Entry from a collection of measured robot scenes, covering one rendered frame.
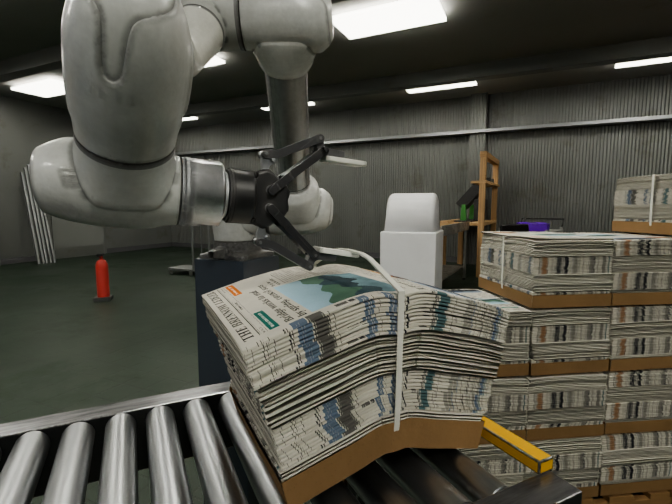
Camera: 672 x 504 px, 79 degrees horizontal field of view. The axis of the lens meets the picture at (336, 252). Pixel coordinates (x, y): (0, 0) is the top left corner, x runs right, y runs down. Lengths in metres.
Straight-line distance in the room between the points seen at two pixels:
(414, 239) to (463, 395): 3.61
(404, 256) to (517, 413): 2.88
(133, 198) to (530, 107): 8.72
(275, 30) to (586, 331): 1.33
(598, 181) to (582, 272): 7.35
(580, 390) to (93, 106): 1.59
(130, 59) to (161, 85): 0.03
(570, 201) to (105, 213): 8.59
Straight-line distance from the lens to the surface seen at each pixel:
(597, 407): 1.76
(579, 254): 1.57
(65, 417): 0.91
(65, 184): 0.53
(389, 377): 0.58
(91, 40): 0.43
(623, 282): 1.68
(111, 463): 0.74
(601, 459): 1.87
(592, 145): 8.95
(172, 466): 0.70
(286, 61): 0.99
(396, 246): 4.28
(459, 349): 0.64
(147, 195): 0.52
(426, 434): 0.65
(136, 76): 0.43
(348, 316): 0.51
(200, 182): 0.54
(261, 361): 0.48
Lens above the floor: 1.17
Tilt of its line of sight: 6 degrees down
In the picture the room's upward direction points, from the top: straight up
